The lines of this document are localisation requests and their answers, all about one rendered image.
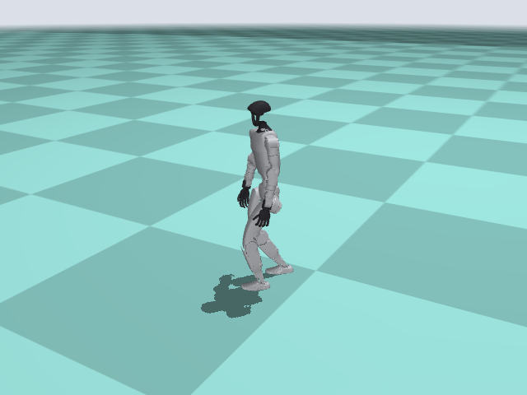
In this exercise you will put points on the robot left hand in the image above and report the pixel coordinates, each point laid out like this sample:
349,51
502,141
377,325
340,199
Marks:
264,215

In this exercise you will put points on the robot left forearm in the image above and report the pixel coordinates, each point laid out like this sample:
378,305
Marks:
270,188

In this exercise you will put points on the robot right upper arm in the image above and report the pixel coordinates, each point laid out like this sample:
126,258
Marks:
251,155

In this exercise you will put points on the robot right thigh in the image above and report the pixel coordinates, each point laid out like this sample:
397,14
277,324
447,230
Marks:
262,236

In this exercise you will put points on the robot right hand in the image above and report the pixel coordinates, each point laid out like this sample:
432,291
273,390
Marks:
244,193

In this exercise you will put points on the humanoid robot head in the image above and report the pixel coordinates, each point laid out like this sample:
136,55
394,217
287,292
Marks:
259,108

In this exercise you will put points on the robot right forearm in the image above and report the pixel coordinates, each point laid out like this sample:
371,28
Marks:
249,174

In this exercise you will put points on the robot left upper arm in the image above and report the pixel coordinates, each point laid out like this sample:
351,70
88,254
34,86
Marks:
272,145

